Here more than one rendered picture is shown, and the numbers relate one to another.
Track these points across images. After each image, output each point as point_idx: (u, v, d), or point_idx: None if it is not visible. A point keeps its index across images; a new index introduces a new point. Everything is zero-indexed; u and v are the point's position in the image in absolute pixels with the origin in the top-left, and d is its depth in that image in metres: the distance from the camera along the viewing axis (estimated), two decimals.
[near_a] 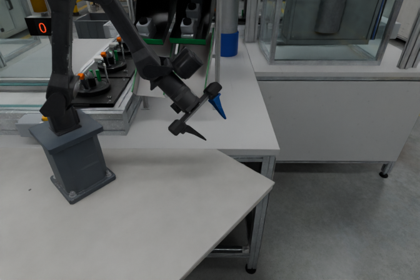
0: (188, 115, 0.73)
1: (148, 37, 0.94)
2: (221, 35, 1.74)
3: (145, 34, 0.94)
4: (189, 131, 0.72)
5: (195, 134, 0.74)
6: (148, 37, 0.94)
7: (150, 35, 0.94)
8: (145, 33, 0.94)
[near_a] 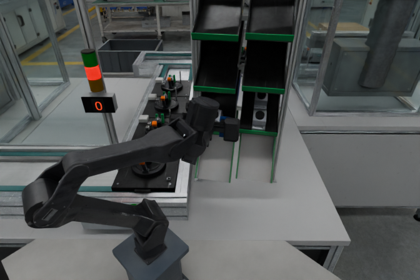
0: None
1: None
2: None
3: None
4: None
5: None
6: None
7: None
8: (214, 125, 0.91)
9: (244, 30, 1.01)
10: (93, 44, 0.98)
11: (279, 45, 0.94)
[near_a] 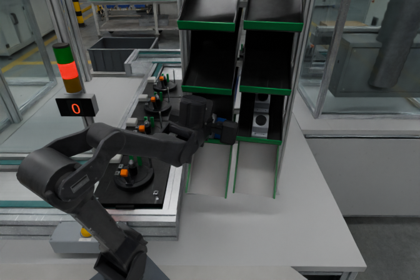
0: None
1: (212, 137, 0.77)
2: None
3: None
4: None
5: None
6: (212, 137, 0.77)
7: (213, 134, 0.77)
8: None
9: (243, 22, 0.88)
10: (67, 37, 0.85)
11: (284, 38, 0.80)
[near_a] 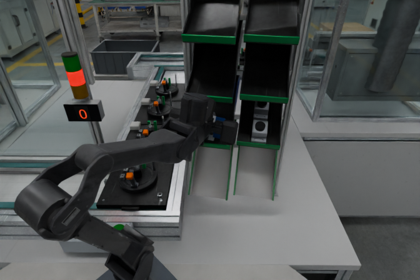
0: None
1: (212, 138, 0.78)
2: None
3: (209, 134, 0.78)
4: None
5: None
6: (212, 138, 0.78)
7: None
8: None
9: (243, 31, 0.92)
10: (75, 46, 0.89)
11: (282, 47, 0.84)
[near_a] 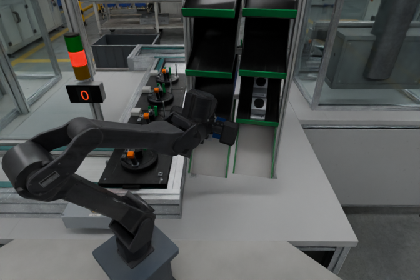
0: None
1: (211, 139, 0.78)
2: None
3: (208, 134, 0.78)
4: None
5: None
6: (211, 139, 0.78)
7: (212, 135, 0.78)
8: None
9: (242, 13, 0.93)
10: (77, 27, 0.90)
11: (280, 27, 0.86)
